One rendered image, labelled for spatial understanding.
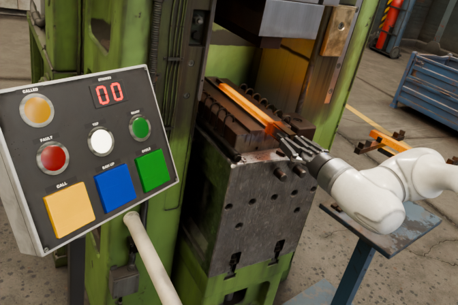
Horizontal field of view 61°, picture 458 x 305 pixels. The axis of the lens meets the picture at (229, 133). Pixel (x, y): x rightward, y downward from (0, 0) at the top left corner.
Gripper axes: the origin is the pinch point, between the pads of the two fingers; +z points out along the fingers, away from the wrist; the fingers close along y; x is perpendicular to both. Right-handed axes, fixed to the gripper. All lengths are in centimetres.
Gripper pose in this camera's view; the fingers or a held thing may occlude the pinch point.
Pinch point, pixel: (281, 134)
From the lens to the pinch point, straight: 115.3
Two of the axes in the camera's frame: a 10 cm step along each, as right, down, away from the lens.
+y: 8.5, -0.8, 5.1
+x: 1.8, -8.8, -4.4
